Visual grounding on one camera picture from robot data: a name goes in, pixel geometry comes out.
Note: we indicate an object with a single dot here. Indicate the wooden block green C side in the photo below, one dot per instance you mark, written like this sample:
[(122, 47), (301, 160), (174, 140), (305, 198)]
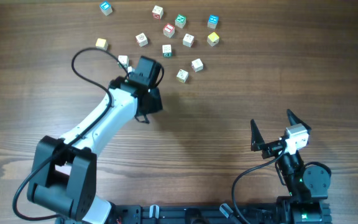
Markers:
[(167, 50)]

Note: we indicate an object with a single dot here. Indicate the green N wooden block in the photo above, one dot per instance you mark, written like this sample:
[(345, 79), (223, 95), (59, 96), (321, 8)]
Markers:
[(180, 21)]

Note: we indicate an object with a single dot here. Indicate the blue top wooden block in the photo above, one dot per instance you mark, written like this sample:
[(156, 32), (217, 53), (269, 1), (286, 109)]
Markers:
[(106, 8)]

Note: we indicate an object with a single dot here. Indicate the wooden block yellow side A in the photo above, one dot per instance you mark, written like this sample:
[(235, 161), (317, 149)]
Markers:
[(182, 75)]

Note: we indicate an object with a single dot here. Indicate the red top wooden block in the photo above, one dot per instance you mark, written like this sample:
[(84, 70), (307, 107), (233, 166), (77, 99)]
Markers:
[(169, 30)]

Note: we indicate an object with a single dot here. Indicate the yellow top wooden block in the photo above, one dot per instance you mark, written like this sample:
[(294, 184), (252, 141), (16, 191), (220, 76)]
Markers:
[(101, 44)]

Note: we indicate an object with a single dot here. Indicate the red side wooden block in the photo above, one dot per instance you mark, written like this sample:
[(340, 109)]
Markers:
[(157, 12)]

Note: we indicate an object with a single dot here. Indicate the wooden block red six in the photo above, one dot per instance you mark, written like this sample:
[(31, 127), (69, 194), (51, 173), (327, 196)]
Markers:
[(188, 40)]

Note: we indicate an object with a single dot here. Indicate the wooden block green V side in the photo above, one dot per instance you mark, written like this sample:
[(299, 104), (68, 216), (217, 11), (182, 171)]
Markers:
[(123, 61)]

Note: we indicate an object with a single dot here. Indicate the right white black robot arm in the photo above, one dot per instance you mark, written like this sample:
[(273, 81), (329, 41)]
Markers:
[(307, 183)]

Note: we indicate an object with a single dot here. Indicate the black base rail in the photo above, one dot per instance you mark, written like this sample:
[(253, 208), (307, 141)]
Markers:
[(197, 214)]

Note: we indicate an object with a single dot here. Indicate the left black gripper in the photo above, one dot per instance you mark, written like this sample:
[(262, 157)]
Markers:
[(156, 102)]

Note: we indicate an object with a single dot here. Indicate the wooden block apple picture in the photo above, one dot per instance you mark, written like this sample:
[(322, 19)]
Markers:
[(197, 65)]

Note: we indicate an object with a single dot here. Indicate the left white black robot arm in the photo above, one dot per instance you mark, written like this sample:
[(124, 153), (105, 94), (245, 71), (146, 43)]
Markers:
[(63, 177)]

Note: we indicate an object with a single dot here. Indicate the blue top block right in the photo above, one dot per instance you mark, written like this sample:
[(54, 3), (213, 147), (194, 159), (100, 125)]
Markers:
[(212, 21)]

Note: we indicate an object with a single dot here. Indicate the yellow top block carrot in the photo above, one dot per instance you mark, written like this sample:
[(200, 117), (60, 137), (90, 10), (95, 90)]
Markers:
[(213, 39)]

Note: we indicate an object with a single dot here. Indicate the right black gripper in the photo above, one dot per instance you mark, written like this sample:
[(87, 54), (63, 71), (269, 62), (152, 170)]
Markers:
[(258, 144)]

